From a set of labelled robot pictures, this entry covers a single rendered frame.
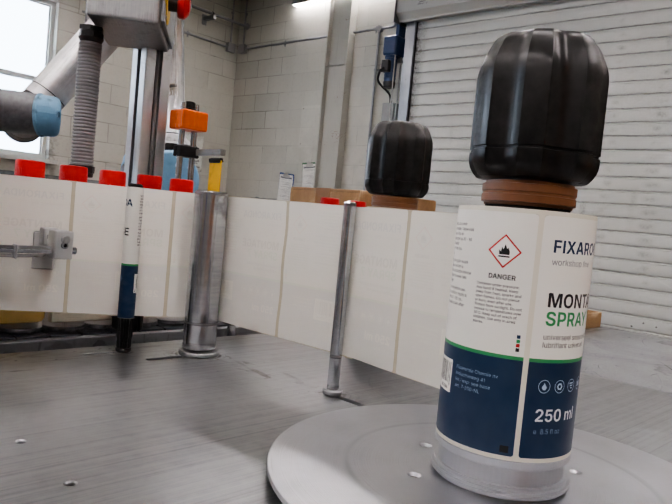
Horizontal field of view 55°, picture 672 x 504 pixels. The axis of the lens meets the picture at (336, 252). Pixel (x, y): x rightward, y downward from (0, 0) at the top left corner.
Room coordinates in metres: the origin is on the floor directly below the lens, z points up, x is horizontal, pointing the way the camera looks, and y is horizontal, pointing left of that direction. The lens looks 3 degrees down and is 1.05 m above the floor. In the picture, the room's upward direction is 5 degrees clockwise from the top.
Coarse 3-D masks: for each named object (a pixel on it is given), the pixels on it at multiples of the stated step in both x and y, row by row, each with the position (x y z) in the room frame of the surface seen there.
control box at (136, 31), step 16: (96, 0) 0.86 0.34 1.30; (112, 0) 0.86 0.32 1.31; (128, 0) 0.87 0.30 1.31; (144, 0) 0.87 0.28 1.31; (160, 0) 0.88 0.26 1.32; (96, 16) 0.86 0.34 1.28; (112, 16) 0.86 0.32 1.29; (128, 16) 0.87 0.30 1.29; (144, 16) 0.87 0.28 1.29; (160, 16) 0.88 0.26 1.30; (112, 32) 0.94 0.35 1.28; (128, 32) 0.93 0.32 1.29; (144, 32) 0.92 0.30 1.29; (160, 32) 0.92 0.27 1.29; (160, 48) 1.01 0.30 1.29
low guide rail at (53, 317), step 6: (48, 312) 0.77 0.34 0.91; (54, 312) 0.76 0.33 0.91; (48, 318) 0.77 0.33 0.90; (54, 318) 0.76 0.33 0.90; (60, 318) 0.77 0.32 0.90; (66, 318) 0.77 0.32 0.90; (72, 318) 0.78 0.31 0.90; (78, 318) 0.78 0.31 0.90; (84, 318) 0.79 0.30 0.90; (90, 318) 0.79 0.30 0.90; (96, 318) 0.80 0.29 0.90; (102, 318) 0.80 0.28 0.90; (108, 318) 0.81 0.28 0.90
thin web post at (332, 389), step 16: (352, 208) 0.61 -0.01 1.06; (352, 224) 0.61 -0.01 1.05; (352, 240) 0.62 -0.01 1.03; (336, 288) 0.62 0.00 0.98; (336, 304) 0.61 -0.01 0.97; (336, 320) 0.61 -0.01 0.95; (336, 336) 0.61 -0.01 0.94; (336, 352) 0.61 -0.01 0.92; (336, 368) 0.61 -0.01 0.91; (336, 384) 0.61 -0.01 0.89
